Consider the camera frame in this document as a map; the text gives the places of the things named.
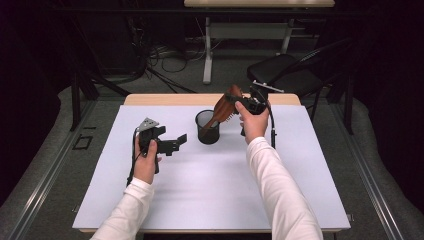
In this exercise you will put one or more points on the person's left hand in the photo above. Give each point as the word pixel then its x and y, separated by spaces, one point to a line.
pixel 145 166

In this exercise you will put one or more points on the black mesh cup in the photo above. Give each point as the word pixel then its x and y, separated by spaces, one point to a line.
pixel 209 136

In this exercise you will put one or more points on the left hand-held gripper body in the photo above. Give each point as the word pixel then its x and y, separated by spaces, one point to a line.
pixel 148 135

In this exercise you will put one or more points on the black folding chair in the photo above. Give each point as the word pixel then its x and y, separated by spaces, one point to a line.
pixel 290 73

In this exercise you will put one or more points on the white desk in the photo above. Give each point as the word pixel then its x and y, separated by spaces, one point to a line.
pixel 248 30

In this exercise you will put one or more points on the wooden hairbrush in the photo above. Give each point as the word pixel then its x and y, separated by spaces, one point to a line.
pixel 221 109

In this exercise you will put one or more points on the black metal stand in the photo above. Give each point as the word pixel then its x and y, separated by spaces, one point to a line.
pixel 75 100

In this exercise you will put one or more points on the white table sheet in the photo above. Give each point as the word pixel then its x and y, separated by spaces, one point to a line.
pixel 206 180

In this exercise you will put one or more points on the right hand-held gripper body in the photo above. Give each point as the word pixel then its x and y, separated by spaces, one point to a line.
pixel 258 101

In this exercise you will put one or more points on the person's right hand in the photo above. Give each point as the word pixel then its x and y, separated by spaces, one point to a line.
pixel 255 126

